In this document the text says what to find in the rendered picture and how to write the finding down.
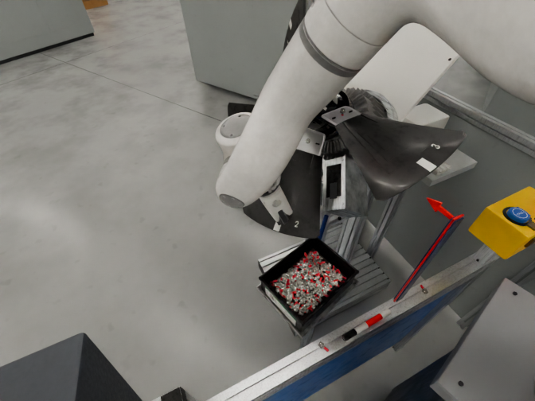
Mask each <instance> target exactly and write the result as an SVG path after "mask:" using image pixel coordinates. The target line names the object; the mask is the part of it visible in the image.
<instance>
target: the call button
mask: <svg viewBox="0 0 535 401"><path fill-rule="evenodd" d="M506 214H507V216H508V217H509V218H510V219H512V220H514V221H516V222H518V223H526V222H527V221H528V220H529V219H530V214H528V213H527V211H525V210H523V209H521V208H519V207H516V208H515V207H512V208H510V209H509V210H508V211H507V213H506Z"/></svg>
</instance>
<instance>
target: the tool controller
mask: <svg viewBox="0 0 535 401"><path fill-rule="evenodd" d="M0 401H142V400H141V399H140V397H139V396H138V395H137V394H136V392H135V391H134V390H133V389H132V388H131V386H130V385H129V384H128V383H127V381H126V380H125V379H124V378H123V377H122V376H121V375H120V374H119V372H118V371H117V370H116V369H115V368H114V366H113V365H112V364H111V363H110V361H109V360H108V359H107V358H106V356H105V355H104V354H103V353H102V352H101V351H100V350H99V349H98V348H97V346H96V345H95V344H94V343H93V342H92V340H91V339H90V338H89V337H88V335H87V334H86V333H78V334H77V335H75V336H72V337H70V338H67V339H65V340H63V341H60V342H57V343H56V344H54V345H50V346H49V347H46V348H43V349H41V350H39V351H36V352H34V353H31V354H29V355H28V356H24V357H22V358H20V359H18V360H15V361H13V362H10V363H8V364H5V365H3V366H1V367H0Z"/></svg>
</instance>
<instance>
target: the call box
mask: <svg viewBox="0 0 535 401"><path fill-rule="evenodd" d="M512 207H515V208H516V207H519V208H521V209H523V210H525V211H527V213H528V214H530V219H529V220H528V221H527V222H526V223H518V222H516V221H514V220H512V219H510V218H509V217H508V216H507V214H506V213H507V211H508V210H509V209H510V208H512ZM534 218H535V189H534V188H532V187H530V186H529V187H527V188H525V189H523V190H521V191H519V192H517V193H514V194H512V195H510V196H508V197H506V198H504V199H502V200H500V201H498V202H496V203H494V204H492V205H490V206H488V207H486V208H485V209H484V210H483V212H482V213H481V214H480V216H479V217H478V218H477V219H476V221H475V222H474V223H473V224H472V225H471V226H470V227H469V229H468V230H469V232H471V233H472V234H473V235H474V236H476V237H477V238H478V239H480V240H481V241H482V242H483V243H484V244H485V245H486V246H488V247H489V248H490V249H491V250H493V251H494V252H495V253H497V254H498V255H499V256H500V257H502V258H503V259H508V258H509V257H511V256H513V255H515V254H517V253H518V252H519V251H522V250H524V249H525V248H526V247H524V245H526V244H527V243H528V242H529V241H530V240H531V239H532V238H534V237H535V231H534V230H532V229H531V228H529V227H527V226H526V225H527V224H528V223H530V222H532V221H533V222H534V223H535V219H534Z"/></svg>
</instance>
